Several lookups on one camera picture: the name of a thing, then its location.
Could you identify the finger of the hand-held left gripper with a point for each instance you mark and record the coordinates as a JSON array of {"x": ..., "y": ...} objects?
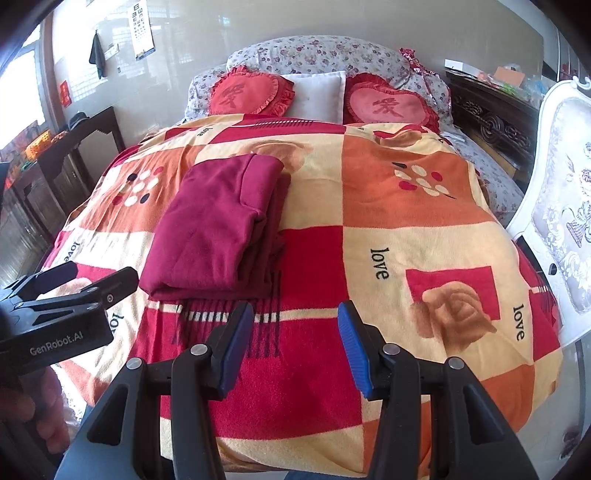
[
  {"x": 106, "y": 288},
  {"x": 46, "y": 280}
]

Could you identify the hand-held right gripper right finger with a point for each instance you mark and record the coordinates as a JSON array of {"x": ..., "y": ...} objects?
[{"x": 355, "y": 350}]

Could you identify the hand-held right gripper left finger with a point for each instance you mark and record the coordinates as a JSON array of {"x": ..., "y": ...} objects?
[{"x": 235, "y": 346}]

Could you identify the maroon sweater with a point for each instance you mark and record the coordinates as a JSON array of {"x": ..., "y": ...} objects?
[{"x": 207, "y": 221}]

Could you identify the person's left hand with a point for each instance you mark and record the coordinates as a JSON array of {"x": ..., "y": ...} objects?
[{"x": 57, "y": 415}]

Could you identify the orange basket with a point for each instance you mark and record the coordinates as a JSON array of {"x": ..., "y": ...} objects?
[{"x": 38, "y": 145}]

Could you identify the printed orange red blanket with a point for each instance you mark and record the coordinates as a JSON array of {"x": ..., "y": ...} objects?
[{"x": 415, "y": 221}]

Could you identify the red printed box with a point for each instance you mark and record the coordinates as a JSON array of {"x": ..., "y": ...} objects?
[{"x": 18, "y": 141}]

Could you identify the dark wooden table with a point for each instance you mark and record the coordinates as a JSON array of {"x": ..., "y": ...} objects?
[{"x": 87, "y": 138}]

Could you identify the black hat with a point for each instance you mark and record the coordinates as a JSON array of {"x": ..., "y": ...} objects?
[{"x": 79, "y": 121}]

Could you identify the window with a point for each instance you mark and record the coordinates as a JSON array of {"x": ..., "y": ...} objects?
[{"x": 23, "y": 92}]

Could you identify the floral bed sheet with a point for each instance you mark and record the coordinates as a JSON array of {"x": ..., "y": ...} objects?
[{"x": 489, "y": 184}]

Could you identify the dark hanging cloth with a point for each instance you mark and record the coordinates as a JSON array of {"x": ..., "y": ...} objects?
[{"x": 98, "y": 55}]

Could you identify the red heart pillow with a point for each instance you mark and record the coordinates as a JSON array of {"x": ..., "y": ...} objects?
[
  {"x": 244, "y": 94},
  {"x": 388, "y": 108}
]

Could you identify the white ornate chair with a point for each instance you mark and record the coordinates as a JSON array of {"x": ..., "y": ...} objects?
[{"x": 558, "y": 207}]

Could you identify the white pillow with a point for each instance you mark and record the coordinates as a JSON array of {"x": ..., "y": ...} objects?
[{"x": 314, "y": 97}]

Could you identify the eye chart poster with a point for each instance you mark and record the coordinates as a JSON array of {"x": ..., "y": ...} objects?
[{"x": 143, "y": 30}]

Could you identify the dark carved wooden cabinet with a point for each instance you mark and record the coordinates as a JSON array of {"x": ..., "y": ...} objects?
[{"x": 494, "y": 124}]

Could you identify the red shiny wrapped bundle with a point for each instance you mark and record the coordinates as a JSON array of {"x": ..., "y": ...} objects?
[{"x": 411, "y": 57}]

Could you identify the white box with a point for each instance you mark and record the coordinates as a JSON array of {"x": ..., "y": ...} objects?
[{"x": 461, "y": 67}]

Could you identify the orange box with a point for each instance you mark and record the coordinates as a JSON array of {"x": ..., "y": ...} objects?
[{"x": 508, "y": 76}]

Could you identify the pile of colourful small things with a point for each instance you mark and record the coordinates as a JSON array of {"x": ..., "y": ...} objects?
[{"x": 531, "y": 87}]

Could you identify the red wall sticker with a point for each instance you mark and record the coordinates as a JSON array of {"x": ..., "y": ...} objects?
[{"x": 66, "y": 93}]

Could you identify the white wall note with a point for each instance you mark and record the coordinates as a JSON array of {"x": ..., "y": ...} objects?
[{"x": 112, "y": 50}]

